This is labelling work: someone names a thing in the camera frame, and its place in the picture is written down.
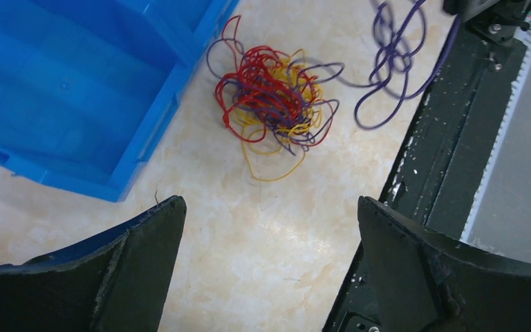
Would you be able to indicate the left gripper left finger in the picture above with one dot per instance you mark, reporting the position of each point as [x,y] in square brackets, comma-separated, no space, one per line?
[116,280]

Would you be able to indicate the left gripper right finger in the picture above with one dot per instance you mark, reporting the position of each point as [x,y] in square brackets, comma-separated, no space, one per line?
[427,281]

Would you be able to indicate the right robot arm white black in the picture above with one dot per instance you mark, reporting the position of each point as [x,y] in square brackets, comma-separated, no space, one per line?
[497,22]

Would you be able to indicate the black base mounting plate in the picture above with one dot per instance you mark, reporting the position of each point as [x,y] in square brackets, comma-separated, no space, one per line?
[441,160]

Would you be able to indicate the blue three-compartment plastic bin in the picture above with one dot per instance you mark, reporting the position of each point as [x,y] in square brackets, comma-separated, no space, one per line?
[88,88]

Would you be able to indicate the white cable duct strip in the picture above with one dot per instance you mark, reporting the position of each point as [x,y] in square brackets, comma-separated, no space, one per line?
[516,88]

